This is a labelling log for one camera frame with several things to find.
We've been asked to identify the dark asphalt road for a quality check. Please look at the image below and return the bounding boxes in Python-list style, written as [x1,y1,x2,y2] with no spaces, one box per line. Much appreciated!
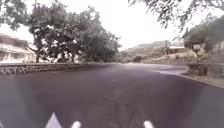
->
[0,62,224,128]

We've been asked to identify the grassy hillside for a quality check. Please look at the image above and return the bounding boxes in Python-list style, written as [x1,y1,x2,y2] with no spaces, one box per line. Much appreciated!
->
[115,39,198,66]

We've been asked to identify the row of trees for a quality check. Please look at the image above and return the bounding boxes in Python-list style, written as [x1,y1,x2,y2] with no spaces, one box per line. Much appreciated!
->
[0,0,122,64]

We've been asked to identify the small distant building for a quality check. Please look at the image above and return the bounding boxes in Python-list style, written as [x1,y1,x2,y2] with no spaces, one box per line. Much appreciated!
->
[168,45,187,55]

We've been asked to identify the robot's own part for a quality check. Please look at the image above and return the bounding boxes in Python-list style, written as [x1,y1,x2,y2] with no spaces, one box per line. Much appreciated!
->
[143,120,155,128]
[70,120,82,128]

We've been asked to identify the overhanging tree branches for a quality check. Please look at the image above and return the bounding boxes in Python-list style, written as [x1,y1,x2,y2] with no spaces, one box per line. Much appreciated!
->
[127,0,224,32]

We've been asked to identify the pale house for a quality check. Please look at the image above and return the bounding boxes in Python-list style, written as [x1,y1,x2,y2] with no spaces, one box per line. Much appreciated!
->
[0,32,38,64]

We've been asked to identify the roadside bushes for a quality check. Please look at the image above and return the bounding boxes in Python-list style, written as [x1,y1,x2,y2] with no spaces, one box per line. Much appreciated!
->
[182,15,224,56]

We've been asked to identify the low stone wall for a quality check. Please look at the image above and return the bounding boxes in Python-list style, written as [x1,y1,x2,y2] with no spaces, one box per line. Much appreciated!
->
[0,61,118,76]

